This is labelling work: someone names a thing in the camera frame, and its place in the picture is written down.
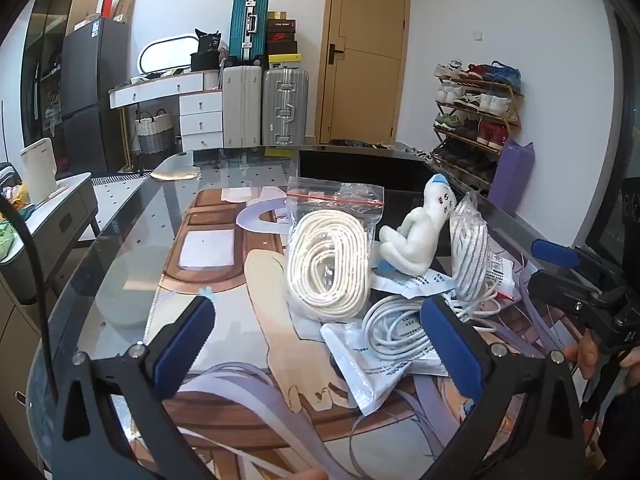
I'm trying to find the tan wooden door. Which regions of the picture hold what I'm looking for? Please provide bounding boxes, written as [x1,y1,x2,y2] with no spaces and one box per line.
[316,0,412,145]

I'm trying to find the stack of shoe boxes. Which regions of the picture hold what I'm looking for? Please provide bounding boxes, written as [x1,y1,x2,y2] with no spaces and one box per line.
[266,10,304,71]

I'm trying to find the printed desk mat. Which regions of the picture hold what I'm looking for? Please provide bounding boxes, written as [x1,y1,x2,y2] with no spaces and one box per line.
[132,185,581,480]

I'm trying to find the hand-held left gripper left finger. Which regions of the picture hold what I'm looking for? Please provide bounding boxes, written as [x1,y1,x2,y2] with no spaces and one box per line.
[52,294,217,480]

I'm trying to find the black cable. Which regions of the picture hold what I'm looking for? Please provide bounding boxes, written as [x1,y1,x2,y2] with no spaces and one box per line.
[0,195,58,401]

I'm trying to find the bagged striped socks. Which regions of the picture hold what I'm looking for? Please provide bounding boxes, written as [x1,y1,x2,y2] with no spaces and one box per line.
[449,191,501,306]

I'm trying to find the black cardboard box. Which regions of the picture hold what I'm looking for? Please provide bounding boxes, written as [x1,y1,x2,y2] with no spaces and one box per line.
[295,146,481,231]

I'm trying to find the white plush toy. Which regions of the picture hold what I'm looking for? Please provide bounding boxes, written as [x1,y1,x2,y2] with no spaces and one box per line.
[376,173,457,277]

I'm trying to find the teal suitcase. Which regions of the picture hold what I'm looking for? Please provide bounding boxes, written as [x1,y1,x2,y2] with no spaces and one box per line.
[229,0,270,67]

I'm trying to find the beige low cabinet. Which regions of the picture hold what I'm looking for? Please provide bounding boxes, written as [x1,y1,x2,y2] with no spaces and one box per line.
[0,260,51,461]

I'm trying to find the loose sneakers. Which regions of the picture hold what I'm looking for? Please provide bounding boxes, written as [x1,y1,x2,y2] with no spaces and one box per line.
[375,141,431,158]

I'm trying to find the white cable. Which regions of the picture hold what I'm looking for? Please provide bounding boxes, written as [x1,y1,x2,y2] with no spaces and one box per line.
[361,285,501,361]

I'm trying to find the grey side cabinet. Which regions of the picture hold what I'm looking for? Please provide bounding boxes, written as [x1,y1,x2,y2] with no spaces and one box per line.
[0,172,100,306]

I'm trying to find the black refrigerator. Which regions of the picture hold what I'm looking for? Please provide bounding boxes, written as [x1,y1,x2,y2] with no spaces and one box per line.
[60,16,130,176]

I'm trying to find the purple bag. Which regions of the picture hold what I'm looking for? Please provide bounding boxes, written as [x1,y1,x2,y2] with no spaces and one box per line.
[487,139,536,216]

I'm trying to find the beige round stool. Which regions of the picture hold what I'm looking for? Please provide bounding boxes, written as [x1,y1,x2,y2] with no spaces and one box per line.
[150,154,201,181]

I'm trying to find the white suitcase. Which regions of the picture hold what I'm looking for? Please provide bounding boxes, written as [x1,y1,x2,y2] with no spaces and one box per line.
[221,64,263,148]

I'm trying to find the oval mirror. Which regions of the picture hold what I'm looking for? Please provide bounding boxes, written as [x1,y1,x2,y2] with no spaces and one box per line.
[137,34,200,77]

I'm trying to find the bagged white rope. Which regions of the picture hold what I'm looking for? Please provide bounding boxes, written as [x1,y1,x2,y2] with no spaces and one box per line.
[286,176,386,320]

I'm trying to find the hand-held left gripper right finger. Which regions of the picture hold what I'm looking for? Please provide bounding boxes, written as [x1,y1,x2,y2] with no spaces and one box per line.
[420,294,588,480]

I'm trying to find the woven laundry basket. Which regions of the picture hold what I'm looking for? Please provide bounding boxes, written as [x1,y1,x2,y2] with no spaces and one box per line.
[134,109,176,157]

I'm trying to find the dark glass cabinet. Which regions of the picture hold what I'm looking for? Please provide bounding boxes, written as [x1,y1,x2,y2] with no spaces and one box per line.
[20,0,83,126]

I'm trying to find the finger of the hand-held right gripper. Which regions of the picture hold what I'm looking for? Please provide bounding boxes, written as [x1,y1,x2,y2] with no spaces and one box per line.
[531,239,623,291]
[528,269,608,331]

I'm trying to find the silver suitcase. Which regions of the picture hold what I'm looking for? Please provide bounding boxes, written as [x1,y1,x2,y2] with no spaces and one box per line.
[261,67,310,147]

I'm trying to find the white upright appliance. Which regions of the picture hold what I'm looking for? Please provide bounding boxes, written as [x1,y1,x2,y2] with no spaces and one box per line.
[21,137,68,206]

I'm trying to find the shoe rack with shoes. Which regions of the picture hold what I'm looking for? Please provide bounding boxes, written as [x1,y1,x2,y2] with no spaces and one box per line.
[432,60,522,191]

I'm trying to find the person's right hand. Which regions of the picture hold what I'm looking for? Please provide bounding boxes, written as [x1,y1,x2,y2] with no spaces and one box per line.
[564,332,640,397]

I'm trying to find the white plastic packet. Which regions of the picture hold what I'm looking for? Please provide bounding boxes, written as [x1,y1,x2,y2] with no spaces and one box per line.
[370,252,516,311]
[320,320,451,411]

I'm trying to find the white dresser with drawers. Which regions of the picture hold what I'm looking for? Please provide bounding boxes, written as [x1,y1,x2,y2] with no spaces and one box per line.
[109,71,224,153]

